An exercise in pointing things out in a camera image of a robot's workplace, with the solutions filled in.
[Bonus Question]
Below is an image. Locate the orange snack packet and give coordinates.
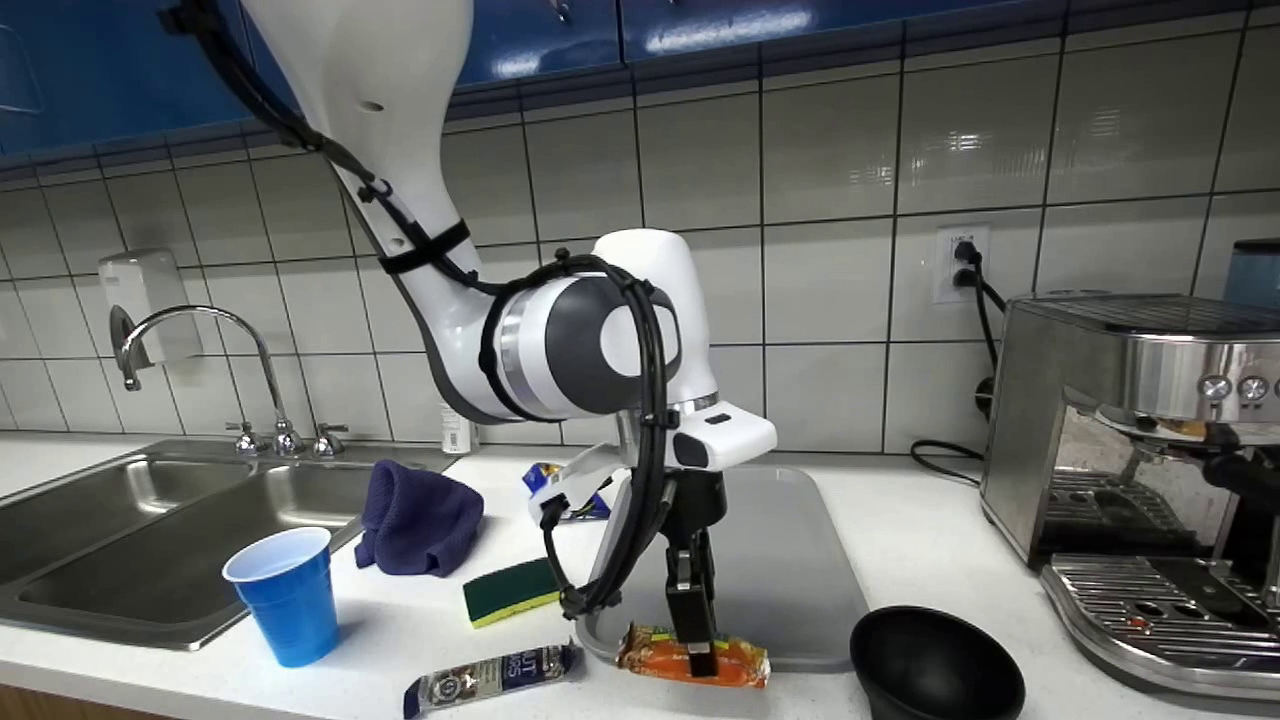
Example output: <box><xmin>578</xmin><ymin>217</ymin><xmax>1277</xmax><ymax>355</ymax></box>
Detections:
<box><xmin>615</xmin><ymin>622</ymin><xmax>772</xmax><ymax>690</ymax></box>

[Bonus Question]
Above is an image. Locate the grey plastic tray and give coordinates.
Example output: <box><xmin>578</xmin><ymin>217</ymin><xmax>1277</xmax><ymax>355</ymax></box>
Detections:
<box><xmin>575</xmin><ymin>464</ymin><xmax>871</xmax><ymax>673</ymax></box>

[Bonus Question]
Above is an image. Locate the blue and yellow packet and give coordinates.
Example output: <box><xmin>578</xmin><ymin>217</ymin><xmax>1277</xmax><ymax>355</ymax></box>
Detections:
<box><xmin>521</xmin><ymin>461</ymin><xmax>613</xmax><ymax>523</ymax></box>

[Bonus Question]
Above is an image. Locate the green and yellow sponge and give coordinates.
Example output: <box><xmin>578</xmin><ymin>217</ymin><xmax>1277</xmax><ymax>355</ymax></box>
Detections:
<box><xmin>462</xmin><ymin>556</ymin><xmax>564</xmax><ymax>630</ymax></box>

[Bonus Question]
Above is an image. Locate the small white bottle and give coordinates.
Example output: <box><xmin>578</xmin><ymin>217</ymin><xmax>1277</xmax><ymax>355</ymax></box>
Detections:
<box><xmin>440</xmin><ymin>400</ymin><xmax>478</xmax><ymax>457</ymax></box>

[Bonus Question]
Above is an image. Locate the dark snack bar packet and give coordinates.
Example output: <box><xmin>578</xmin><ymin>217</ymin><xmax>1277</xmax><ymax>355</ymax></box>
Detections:
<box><xmin>403</xmin><ymin>640</ymin><xmax>585</xmax><ymax>720</ymax></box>

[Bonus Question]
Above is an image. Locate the purple cloth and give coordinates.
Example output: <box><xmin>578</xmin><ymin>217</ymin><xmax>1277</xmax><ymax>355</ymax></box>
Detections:
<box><xmin>354</xmin><ymin>459</ymin><xmax>486</xmax><ymax>579</ymax></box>

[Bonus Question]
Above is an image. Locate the black bowl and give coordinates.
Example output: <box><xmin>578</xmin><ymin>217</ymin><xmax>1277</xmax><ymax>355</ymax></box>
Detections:
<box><xmin>850</xmin><ymin>605</ymin><xmax>1028</xmax><ymax>720</ymax></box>

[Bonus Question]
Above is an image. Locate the steel espresso machine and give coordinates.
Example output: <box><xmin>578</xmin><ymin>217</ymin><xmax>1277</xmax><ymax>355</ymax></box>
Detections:
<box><xmin>979</xmin><ymin>238</ymin><xmax>1280</xmax><ymax>702</ymax></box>

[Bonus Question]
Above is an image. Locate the blue plastic cup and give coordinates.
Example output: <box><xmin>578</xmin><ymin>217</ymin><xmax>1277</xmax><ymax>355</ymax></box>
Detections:
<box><xmin>221</xmin><ymin>526</ymin><xmax>342</xmax><ymax>669</ymax></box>

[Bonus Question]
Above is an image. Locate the chrome tap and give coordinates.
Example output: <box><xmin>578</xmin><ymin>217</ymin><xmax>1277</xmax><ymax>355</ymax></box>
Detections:
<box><xmin>110</xmin><ymin>304</ymin><xmax>351</xmax><ymax>461</ymax></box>

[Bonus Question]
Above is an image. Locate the steel double sink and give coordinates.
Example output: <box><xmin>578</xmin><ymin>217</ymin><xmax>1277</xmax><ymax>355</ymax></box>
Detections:
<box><xmin>0</xmin><ymin>438</ymin><xmax>463</xmax><ymax>652</ymax></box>

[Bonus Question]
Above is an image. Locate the white soap dispenser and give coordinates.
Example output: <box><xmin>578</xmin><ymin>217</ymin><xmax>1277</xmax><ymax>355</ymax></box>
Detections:
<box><xmin>97</xmin><ymin>247</ymin><xmax>205</xmax><ymax>367</ymax></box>

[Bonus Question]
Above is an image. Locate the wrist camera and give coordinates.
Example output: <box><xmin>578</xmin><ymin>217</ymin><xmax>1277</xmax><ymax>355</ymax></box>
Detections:
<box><xmin>528</xmin><ymin>444</ymin><xmax>629</xmax><ymax>529</ymax></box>

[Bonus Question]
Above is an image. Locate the white wall socket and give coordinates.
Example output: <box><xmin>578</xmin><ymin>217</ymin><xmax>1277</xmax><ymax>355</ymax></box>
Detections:
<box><xmin>934</xmin><ymin>223</ymin><xmax>992</xmax><ymax>305</ymax></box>

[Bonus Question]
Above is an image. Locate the black cable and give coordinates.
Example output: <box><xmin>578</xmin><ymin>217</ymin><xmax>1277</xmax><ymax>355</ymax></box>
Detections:
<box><xmin>908</xmin><ymin>237</ymin><xmax>1002</xmax><ymax>489</ymax></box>
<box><xmin>953</xmin><ymin>267</ymin><xmax>1009</xmax><ymax>313</ymax></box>

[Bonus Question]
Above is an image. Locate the row of blue wall cabinets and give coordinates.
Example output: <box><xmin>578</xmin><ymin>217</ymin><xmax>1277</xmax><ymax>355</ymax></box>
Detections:
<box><xmin>0</xmin><ymin>0</ymin><xmax>1280</xmax><ymax>171</ymax></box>

